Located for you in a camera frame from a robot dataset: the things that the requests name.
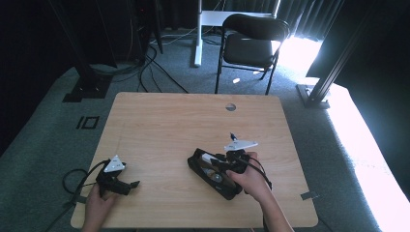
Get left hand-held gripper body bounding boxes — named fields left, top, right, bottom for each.
left=95, top=155, right=133, bottom=198

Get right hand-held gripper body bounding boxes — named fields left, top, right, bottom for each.
left=221, top=139, right=259, bottom=175

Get black pencil case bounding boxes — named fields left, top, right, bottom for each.
left=187, top=147, right=244, bottom=201

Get person's right hand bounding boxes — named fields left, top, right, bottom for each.
left=225, top=152, right=274, bottom=203

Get person's left hand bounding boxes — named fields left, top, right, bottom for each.
left=82, top=185, right=119, bottom=230

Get black floor tape marking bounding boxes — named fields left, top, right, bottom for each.
left=75, top=115, right=101, bottom=131

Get grey tape strip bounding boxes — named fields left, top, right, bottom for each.
left=300, top=190, right=321, bottom=201

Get black metal stand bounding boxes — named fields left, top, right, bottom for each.
left=296, top=0, right=376, bottom=110
left=47, top=0, right=114, bottom=103

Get black folding chair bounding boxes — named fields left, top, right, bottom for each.
left=214, top=13, right=291, bottom=97

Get black computer tower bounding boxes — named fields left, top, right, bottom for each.
left=131, top=0, right=164, bottom=64

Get dark curtain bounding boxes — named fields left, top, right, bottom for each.
left=306, top=0, right=410, bottom=194

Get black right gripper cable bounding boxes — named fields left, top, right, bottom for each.
left=238, top=156, right=274, bottom=191

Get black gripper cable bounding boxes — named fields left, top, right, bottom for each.
left=238, top=156, right=274, bottom=191
left=44, top=159, right=111, bottom=232

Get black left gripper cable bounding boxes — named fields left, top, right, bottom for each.
left=44, top=159, right=111, bottom=232

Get black floor cable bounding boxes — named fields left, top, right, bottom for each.
left=137, top=44, right=190, bottom=95

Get coiled black floor cables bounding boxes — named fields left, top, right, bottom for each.
left=90, top=61, right=143, bottom=79

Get white desk frame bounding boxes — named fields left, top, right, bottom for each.
left=192, top=0, right=282, bottom=68

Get white floor cable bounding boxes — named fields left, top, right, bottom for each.
left=150, top=26, right=198, bottom=46

